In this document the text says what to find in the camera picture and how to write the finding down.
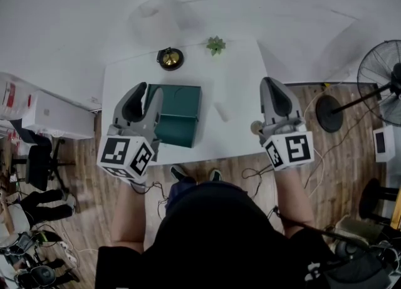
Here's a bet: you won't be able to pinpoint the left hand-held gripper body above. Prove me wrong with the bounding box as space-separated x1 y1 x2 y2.
96 120 163 186

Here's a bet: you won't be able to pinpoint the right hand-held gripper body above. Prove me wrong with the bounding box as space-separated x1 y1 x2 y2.
258 115 315 172

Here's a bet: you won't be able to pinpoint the dark green drawer box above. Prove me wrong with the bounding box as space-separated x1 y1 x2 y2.
143 83 203 149

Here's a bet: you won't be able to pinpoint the white cylinder object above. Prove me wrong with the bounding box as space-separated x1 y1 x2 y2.
214 100 233 123

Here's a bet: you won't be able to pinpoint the person's right forearm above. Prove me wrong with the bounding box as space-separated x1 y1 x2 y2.
273 167 316 239

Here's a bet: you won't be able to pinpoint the person's left forearm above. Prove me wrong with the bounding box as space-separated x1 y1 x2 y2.
110 181 147 253

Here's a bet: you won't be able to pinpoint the white shade brass table lamp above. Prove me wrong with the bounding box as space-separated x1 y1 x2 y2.
127 0 202 72

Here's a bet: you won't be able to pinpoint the person's left shoe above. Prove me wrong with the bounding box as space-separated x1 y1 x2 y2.
169 164 189 182

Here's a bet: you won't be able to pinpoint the person's shoe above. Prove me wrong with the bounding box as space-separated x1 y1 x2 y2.
207 168 224 183
169 164 189 182

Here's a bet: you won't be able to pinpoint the white water dispenser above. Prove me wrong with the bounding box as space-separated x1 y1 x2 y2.
21 89 96 140

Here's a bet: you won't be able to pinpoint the person's blue trousers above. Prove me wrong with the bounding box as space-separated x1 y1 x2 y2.
165 176 250 209

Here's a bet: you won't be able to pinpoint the small green plant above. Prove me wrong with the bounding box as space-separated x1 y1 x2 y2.
206 35 227 57

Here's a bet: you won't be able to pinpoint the black office chair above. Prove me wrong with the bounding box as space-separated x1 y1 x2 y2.
10 118 76 194

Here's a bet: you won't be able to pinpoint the person's right shoe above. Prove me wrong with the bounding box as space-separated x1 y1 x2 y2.
207 168 224 183

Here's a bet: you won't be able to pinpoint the white device with dark screen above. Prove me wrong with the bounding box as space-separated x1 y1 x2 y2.
372 124 399 164

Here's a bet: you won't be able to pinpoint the black round stool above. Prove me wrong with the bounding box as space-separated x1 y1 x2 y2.
358 177 401 223

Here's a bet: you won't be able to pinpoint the black standing fan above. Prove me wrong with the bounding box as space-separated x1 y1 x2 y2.
315 39 401 134

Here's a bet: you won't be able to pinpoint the white power strip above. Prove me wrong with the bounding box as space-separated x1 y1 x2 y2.
59 240 78 268

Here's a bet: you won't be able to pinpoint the clear water bottle red label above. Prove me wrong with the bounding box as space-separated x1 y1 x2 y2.
0 71 39 122

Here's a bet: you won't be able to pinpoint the person's black shirt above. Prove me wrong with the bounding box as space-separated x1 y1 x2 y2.
95 180 338 289

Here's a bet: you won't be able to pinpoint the yellow board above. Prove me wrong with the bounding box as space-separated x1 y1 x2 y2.
389 187 401 229

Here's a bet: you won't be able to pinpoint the black bag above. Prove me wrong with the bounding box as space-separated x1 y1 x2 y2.
321 248 393 289

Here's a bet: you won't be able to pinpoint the white fan cable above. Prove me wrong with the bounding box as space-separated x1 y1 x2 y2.
302 88 328 199

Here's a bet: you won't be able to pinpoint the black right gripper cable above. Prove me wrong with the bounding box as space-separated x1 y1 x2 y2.
241 164 276 199

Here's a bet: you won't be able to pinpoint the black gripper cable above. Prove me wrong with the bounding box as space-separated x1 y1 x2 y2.
130 181 172 221
241 164 276 199

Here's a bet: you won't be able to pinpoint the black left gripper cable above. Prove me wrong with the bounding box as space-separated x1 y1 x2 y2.
130 181 172 221

